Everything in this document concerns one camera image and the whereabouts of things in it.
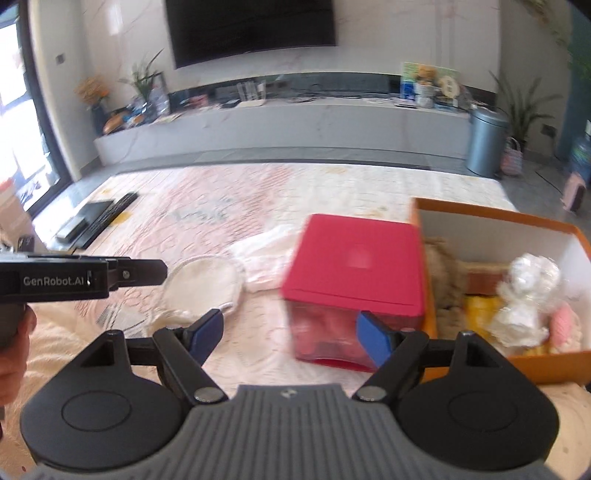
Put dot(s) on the orange cardboard box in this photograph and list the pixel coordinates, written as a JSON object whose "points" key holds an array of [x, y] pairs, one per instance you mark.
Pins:
{"points": [[479, 234]]}

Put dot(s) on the teddy bear on cabinet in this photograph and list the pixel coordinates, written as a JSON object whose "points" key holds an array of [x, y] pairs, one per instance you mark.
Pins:
{"points": [[425, 86]]}

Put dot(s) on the black set-top box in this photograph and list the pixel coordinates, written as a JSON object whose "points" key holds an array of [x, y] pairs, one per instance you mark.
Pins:
{"points": [[82, 221]]}

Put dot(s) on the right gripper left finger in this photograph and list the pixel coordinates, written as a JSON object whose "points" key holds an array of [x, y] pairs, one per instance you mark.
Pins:
{"points": [[164, 369]]}

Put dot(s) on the yellow flowers in vase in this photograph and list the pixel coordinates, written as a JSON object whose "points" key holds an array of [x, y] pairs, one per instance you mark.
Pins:
{"points": [[93, 92]]}

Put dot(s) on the potted plant by wall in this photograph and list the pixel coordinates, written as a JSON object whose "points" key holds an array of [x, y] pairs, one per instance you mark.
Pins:
{"points": [[523, 106]]}

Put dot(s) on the lace tablecloth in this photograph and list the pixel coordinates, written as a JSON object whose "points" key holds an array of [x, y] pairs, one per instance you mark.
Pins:
{"points": [[235, 226]]}

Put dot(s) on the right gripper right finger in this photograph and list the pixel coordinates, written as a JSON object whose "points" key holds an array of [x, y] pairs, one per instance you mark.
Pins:
{"points": [[402, 357]]}

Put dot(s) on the green plant in glass vase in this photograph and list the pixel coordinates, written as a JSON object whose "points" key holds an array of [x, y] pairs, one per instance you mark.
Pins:
{"points": [[152, 97]]}

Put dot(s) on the white cloth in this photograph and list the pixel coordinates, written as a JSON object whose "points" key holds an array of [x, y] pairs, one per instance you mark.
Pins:
{"points": [[266, 257]]}

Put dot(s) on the grey tv cabinet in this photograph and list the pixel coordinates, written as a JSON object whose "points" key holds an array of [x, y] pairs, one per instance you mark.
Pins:
{"points": [[321, 123]]}

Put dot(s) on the pink crochet toy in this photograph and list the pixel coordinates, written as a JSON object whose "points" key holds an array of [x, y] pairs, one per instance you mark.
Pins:
{"points": [[565, 331]]}

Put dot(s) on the red storage box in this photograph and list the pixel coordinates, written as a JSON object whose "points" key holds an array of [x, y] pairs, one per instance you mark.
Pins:
{"points": [[342, 267]]}

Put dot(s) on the left hand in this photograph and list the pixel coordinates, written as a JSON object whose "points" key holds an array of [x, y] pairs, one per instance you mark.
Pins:
{"points": [[14, 358]]}

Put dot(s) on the pink heater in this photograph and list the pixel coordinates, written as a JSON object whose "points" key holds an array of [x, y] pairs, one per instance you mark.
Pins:
{"points": [[574, 192]]}

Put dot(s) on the pink woven basket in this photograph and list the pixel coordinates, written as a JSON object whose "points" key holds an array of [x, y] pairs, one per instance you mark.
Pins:
{"points": [[512, 160]]}

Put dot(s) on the white wifi router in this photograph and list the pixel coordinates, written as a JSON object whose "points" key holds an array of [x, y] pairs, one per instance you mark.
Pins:
{"points": [[251, 94]]}

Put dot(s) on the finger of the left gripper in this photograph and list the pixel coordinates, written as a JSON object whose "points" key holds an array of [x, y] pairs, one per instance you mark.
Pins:
{"points": [[125, 272]]}

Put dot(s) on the brown plush toy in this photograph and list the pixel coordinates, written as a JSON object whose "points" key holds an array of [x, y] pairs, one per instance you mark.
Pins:
{"points": [[453, 281]]}

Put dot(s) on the black television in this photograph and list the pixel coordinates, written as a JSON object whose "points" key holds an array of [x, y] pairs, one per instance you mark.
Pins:
{"points": [[202, 31]]}

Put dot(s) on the black remote control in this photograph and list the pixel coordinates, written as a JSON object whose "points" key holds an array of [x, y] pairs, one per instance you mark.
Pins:
{"points": [[104, 220]]}

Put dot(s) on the grey trash can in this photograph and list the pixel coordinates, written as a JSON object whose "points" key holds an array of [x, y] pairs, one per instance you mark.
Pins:
{"points": [[489, 131]]}

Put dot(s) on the yellow cloth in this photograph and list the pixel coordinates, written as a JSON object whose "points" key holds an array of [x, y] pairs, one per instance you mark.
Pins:
{"points": [[485, 313]]}

